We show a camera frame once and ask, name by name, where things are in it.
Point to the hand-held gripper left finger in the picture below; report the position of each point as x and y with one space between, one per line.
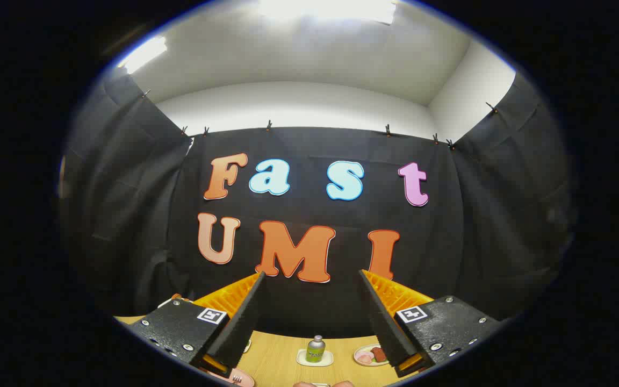
239 333

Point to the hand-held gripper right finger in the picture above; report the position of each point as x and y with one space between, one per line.
387 333

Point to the red-brown meat piece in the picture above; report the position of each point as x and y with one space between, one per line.
378 353

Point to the white oval dish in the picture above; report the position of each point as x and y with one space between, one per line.
360 348

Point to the pink ham slices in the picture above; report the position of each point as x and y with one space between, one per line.
365 357

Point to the pink round plate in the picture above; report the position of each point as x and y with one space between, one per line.
244 376

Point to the white square coaster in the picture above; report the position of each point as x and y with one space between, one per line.
301 359

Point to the green soda bottle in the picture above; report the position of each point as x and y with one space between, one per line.
315 349

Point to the row of black cloth clips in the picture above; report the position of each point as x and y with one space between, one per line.
269 126

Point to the narrow ceiling light panel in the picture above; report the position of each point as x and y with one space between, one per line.
143 54

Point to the wide ceiling light panel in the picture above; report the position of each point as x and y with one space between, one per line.
325 9

